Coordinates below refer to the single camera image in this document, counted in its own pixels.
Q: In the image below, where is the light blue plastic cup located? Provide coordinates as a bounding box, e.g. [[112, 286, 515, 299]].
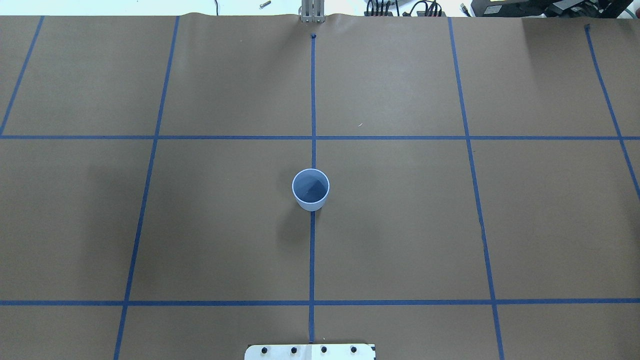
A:
[[291, 168, 330, 212]]

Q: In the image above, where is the black laptop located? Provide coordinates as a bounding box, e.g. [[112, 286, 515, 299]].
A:
[[470, 0, 633, 19]]

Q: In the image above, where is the aluminium frame post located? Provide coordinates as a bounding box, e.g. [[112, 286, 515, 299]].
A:
[[299, 0, 326, 24]]

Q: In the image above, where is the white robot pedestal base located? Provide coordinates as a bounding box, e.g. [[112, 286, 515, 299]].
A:
[[244, 342, 377, 360]]

